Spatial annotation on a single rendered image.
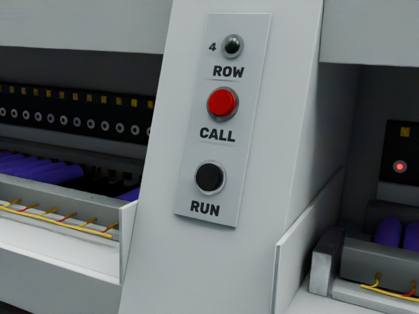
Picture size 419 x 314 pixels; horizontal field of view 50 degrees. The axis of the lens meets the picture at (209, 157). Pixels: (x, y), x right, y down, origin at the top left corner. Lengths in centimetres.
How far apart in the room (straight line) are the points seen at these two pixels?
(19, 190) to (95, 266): 13
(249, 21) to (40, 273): 22
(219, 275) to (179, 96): 11
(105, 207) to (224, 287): 13
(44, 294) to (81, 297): 3
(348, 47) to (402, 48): 3
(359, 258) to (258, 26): 16
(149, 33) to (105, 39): 4
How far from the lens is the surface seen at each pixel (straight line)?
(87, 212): 37
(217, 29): 27
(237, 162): 25
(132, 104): 49
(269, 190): 25
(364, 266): 31
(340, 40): 26
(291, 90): 25
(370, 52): 26
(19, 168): 49
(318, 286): 29
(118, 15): 32
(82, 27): 34
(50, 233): 37
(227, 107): 25
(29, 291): 35
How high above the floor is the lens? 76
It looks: 2 degrees up
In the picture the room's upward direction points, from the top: 10 degrees clockwise
